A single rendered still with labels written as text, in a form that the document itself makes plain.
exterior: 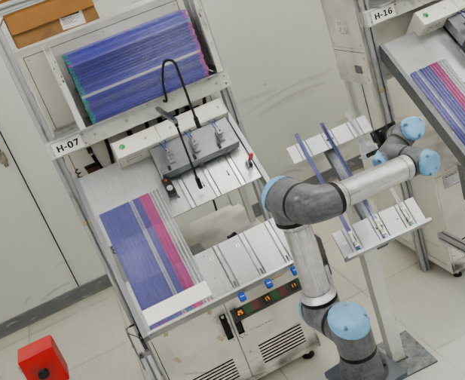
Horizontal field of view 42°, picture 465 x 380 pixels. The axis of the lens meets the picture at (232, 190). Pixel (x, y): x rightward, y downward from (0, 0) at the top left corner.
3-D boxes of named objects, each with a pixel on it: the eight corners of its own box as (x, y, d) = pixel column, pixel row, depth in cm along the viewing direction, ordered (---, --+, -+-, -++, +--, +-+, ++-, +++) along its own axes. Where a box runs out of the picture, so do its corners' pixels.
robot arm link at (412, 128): (397, 130, 185) (413, 108, 186) (383, 136, 196) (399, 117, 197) (417, 145, 185) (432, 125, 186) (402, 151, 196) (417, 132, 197)
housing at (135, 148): (229, 130, 257) (228, 111, 245) (123, 176, 248) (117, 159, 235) (221, 116, 261) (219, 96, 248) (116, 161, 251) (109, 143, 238)
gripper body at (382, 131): (386, 126, 213) (399, 118, 202) (396, 148, 213) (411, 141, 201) (368, 133, 212) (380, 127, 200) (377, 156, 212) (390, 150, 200)
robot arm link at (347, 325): (354, 367, 174) (343, 330, 169) (326, 347, 186) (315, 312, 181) (384, 344, 178) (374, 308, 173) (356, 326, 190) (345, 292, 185)
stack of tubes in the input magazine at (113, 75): (211, 75, 239) (188, 8, 229) (92, 124, 229) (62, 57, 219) (202, 72, 251) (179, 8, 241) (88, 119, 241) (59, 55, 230)
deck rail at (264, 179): (313, 258, 230) (315, 252, 224) (308, 260, 229) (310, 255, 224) (229, 120, 258) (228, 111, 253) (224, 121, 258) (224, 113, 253)
